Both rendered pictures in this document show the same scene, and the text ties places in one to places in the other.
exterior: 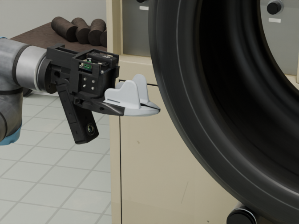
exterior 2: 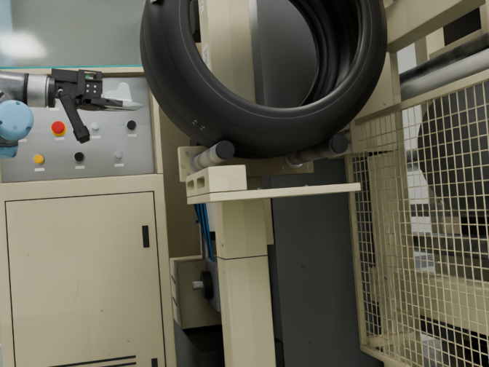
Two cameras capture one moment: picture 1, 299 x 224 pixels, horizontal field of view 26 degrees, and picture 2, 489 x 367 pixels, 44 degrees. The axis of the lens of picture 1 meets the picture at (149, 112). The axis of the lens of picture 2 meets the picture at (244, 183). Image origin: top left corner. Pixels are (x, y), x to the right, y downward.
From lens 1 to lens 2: 0.96 m
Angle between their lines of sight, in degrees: 44
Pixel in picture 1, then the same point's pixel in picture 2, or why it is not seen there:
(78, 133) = (81, 130)
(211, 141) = (208, 84)
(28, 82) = (38, 93)
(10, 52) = (17, 74)
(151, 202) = (45, 311)
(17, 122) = not seen: hidden behind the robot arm
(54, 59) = (59, 76)
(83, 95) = (89, 95)
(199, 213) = (92, 305)
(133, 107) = (128, 100)
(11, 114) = not seen: hidden behind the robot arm
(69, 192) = not seen: outside the picture
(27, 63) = (37, 79)
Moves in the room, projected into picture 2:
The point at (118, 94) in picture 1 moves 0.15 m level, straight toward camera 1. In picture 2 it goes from (115, 93) to (150, 80)
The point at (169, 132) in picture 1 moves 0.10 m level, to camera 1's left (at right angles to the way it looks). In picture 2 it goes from (58, 237) to (27, 241)
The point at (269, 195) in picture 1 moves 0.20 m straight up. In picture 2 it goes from (247, 112) to (241, 24)
